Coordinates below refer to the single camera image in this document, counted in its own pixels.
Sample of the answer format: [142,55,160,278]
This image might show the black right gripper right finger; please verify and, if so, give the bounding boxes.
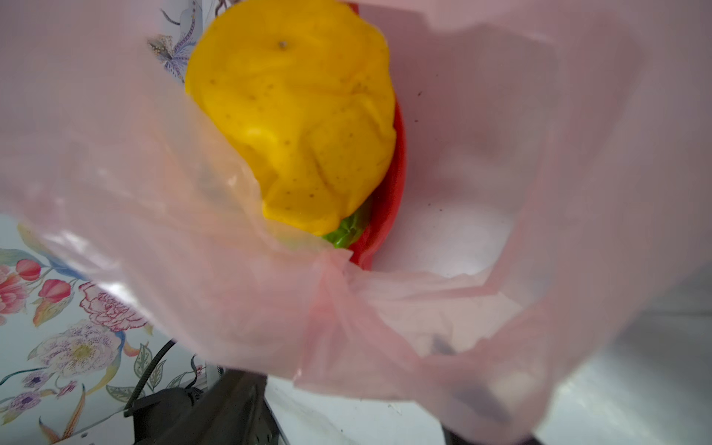
[442,426,543,445]

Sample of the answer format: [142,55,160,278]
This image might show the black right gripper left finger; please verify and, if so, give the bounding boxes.
[157,370,278,445]

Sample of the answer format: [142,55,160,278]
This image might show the pink plastic bag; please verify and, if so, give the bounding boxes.
[1,1,711,441]

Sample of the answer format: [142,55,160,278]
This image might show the yellow bell pepper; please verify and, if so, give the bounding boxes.
[185,1,396,237]

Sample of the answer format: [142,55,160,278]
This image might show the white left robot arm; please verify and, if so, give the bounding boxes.
[123,339,203,444]

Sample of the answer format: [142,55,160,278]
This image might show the red flower-shaped plate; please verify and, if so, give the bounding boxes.
[344,2,408,271]

